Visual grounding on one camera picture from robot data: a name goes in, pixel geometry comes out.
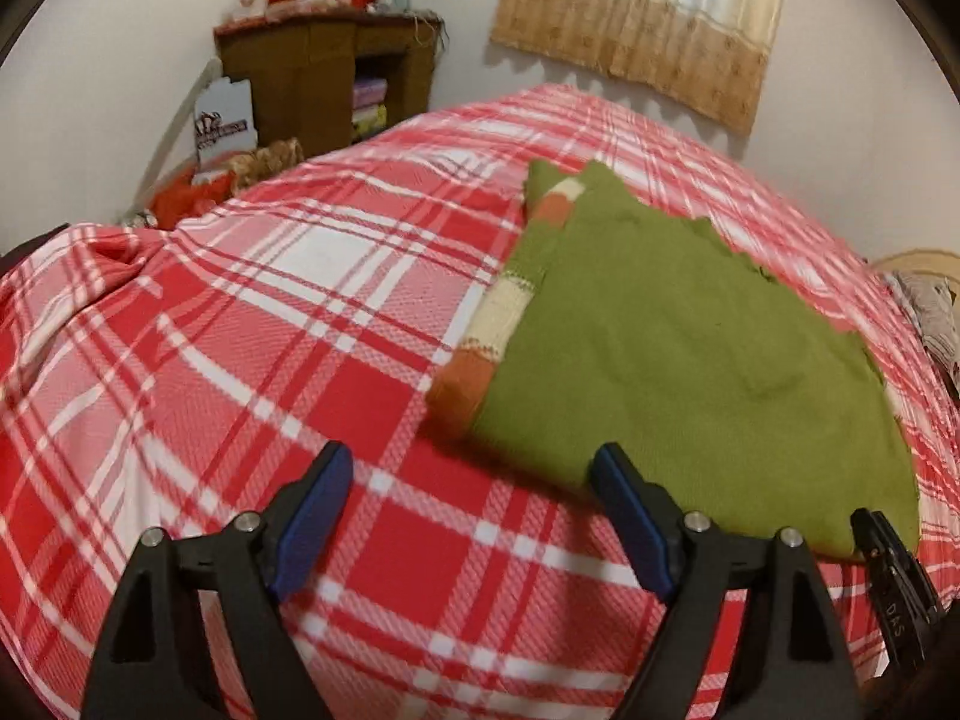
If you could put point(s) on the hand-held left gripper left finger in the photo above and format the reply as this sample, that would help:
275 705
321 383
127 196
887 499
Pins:
311 517

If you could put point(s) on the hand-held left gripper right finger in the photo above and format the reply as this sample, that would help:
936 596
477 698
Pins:
630 517

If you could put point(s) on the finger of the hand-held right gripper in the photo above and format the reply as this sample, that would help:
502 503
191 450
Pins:
896 600

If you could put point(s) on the green orange striped knit sweater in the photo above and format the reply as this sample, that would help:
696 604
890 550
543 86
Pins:
675 360

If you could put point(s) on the bed with red plaid sheet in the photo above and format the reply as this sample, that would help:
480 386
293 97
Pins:
262 360

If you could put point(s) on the grey patterned pillow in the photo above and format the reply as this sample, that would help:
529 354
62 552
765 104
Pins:
930 322

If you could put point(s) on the cream wooden headboard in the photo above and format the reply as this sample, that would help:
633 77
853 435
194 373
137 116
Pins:
926 261

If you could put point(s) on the red plastic bag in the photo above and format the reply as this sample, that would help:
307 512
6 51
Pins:
191 199

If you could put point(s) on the white paper bag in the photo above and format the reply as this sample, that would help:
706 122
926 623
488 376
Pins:
225 120

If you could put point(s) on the stack of boxes under desk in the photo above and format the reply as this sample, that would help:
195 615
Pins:
369 109

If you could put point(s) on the brown wooden desk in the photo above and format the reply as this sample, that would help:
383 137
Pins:
307 82

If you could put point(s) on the beige patterned window curtain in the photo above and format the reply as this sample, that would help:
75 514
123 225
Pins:
645 22

